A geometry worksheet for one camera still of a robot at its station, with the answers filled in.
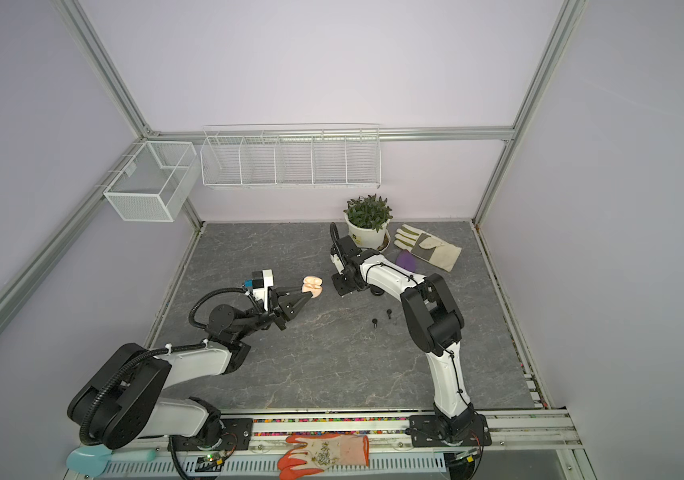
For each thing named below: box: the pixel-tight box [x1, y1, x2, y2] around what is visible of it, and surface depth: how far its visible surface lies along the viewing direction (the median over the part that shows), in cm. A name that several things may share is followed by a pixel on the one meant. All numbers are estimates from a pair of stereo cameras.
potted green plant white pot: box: [343, 193, 393, 253], surface depth 104 cm
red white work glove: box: [278, 434, 370, 480], surface depth 71 cm
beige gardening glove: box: [394, 224, 462, 272], surface depth 114 cm
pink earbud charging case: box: [302, 275, 323, 299], surface depth 74 cm
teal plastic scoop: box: [66, 444, 156, 478], surface depth 72 cm
